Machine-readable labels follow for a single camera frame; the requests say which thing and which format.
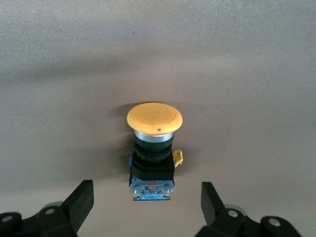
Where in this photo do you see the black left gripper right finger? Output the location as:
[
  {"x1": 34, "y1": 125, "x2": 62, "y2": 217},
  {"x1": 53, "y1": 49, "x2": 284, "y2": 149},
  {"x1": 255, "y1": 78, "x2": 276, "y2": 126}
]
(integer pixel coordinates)
[{"x1": 197, "y1": 182, "x2": 302, "y2": 237}]

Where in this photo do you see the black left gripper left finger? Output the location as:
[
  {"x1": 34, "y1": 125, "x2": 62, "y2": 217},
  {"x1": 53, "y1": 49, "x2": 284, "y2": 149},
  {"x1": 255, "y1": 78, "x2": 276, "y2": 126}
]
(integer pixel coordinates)
[{"x1": 0, "y1": 179, "x2": 94, "y2": 237}]

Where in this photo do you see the yellow mushroom push button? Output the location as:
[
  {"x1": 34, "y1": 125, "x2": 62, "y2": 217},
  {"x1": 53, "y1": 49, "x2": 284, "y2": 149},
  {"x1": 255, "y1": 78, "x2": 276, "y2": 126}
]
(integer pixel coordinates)
[{"x1": 126, "y1": 102, "x2": 184, "y2": 201}]

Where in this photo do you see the brown table cover mat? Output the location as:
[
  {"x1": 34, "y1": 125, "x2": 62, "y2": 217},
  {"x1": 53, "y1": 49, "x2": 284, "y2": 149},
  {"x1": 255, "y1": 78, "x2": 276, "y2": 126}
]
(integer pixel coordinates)
[{"x1": 0, "y1": 0, "x2": 316, "y2": 237}]

